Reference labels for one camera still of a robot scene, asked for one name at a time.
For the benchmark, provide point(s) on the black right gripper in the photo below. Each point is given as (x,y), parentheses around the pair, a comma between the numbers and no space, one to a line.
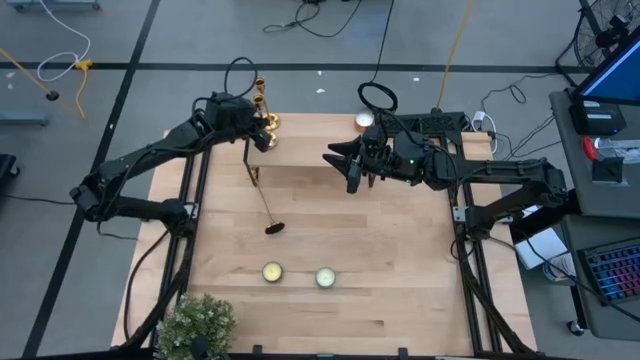
(390,155)

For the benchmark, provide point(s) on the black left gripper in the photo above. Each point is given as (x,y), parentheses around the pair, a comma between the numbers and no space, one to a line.
(230,115)

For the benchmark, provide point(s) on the small wooden shelf black legs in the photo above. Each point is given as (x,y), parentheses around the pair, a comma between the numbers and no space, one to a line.
(310,145)

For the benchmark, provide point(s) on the blue leaf candle tin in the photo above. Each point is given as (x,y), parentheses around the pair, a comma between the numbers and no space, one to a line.
(325,277)

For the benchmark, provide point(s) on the red floral candle tin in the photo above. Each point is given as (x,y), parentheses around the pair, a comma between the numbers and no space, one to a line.
(272,271)

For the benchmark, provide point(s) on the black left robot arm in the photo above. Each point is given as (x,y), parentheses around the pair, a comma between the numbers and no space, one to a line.
(125,162)

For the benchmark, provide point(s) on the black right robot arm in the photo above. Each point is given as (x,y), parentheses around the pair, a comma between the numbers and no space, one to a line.
(505,170)

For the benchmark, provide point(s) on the white power adapter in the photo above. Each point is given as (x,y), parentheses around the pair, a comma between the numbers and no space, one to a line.
(479,116)

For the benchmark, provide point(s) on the green artificial plant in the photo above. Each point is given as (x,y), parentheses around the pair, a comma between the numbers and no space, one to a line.
(197,320)

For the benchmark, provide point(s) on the white box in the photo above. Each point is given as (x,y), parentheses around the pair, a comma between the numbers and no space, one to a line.
(542,247)

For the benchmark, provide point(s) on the grey desk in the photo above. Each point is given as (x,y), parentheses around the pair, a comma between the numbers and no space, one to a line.
(570,165)

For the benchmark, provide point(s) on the grey floor bar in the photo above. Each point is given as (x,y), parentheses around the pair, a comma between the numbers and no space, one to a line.
(22,118)

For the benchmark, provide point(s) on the blue and white roll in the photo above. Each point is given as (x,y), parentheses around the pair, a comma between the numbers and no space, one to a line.
(557,270)

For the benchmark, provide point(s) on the red object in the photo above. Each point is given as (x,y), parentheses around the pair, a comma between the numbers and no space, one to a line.
(590,149)

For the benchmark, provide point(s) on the black desktop printer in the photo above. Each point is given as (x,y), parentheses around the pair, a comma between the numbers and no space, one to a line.
(597,120)

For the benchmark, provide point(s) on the black floor object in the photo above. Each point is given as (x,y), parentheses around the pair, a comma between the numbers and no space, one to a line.
(6,167)

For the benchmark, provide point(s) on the small black box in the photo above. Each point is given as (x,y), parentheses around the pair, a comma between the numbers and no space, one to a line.
(607,170)

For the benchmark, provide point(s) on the black floor fan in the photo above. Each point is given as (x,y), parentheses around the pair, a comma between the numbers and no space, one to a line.
(585,30)

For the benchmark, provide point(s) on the clear plastic bottle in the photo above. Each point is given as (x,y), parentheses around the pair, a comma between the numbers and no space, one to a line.
(620,150)

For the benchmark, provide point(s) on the computer monitor blue screen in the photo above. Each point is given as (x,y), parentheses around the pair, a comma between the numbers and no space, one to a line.
(620,75)

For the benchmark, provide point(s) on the black webcam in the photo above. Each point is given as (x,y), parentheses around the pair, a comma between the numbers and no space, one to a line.
(607,37)

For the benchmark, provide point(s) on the backlit rainbow keyboard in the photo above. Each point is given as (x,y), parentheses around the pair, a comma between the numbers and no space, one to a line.
(617,272)

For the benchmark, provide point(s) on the black aluminium table frame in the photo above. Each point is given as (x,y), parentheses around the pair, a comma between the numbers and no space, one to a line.
(435,122)

